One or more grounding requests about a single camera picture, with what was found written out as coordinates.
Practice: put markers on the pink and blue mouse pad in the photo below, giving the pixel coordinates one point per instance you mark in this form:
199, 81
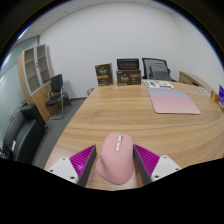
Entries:
173, 101

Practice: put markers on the black box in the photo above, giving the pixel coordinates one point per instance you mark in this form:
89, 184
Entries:
128, 64

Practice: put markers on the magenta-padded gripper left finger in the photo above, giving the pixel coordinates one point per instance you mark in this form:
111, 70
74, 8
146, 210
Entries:
81, 161

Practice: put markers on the wide brown carton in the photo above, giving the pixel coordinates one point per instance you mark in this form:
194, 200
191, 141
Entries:
128, 78

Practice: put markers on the wooden side cabinet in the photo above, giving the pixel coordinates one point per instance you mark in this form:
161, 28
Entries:
195, 80

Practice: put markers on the grey backpack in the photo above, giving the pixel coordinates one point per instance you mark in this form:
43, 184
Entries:
160, 72

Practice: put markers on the black visitor chair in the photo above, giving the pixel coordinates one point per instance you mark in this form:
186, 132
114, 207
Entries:
56, 83

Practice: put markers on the long ceiling light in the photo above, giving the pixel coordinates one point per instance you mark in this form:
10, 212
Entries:
24, 32

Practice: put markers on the small orange box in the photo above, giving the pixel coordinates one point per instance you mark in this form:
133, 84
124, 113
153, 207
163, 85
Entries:
215, 96

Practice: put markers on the wooden shelf unit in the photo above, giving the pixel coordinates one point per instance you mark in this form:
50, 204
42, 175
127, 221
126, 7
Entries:
33, 75

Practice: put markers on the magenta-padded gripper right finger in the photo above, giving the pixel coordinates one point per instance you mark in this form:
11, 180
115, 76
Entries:
148, 160

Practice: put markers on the white sticker sheet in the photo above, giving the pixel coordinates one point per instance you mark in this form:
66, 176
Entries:
158, 84

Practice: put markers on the black sofa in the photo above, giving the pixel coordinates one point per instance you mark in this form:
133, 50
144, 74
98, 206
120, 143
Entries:
23, 136

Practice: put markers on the black mesh office chair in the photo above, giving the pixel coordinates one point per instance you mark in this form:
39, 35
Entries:
146, 66

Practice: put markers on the pink computer mouse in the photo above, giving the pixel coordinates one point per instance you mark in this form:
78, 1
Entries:
115, 163

